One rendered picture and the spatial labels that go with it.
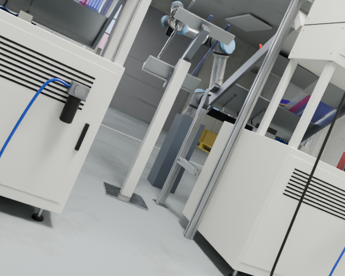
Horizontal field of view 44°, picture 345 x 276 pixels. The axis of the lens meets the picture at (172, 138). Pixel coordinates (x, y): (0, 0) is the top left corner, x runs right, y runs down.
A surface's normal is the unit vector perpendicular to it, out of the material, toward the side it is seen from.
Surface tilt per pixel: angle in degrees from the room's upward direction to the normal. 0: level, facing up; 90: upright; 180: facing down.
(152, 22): 90
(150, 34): 90
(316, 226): 90
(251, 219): 90
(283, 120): 137
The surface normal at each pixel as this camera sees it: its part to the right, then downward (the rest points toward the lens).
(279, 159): -0.86, -0.36
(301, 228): 0.31, 0.20
